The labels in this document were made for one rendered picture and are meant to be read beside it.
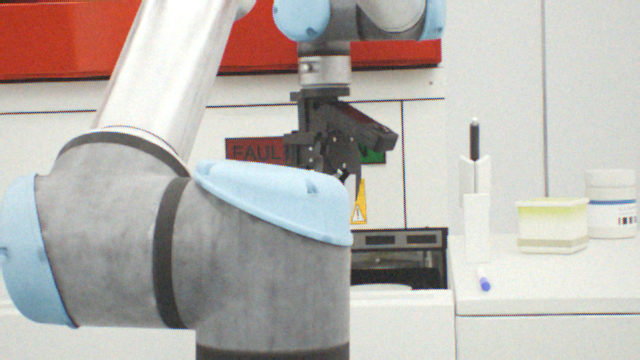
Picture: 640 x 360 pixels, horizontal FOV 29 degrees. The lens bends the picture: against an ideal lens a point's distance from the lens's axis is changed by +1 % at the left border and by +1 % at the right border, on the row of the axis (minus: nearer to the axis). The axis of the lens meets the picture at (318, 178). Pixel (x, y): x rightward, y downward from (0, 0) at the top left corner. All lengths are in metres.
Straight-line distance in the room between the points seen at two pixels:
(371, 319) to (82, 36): 0.81
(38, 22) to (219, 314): 1.08
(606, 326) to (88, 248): 0.57
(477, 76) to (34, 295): 2.51
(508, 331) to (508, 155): 2.12
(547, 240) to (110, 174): 0.79
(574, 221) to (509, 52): 1.78
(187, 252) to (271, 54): 0.97
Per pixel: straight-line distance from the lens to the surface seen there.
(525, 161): 3.34
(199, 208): 0.88
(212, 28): 1.10
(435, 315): 1.24
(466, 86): 3.33
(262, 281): 0.86
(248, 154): 1.86
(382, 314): 1.24
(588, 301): 1.25
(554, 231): 1.58
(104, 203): 0.90
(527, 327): 1.24
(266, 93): 1.86
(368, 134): 1.65
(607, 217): 1.75
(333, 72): 1.68
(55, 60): 1.88
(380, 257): 1.85
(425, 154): 1.85
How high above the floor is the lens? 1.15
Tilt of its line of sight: 3 degrees down
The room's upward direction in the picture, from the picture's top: 2 degrees counter-clockwise
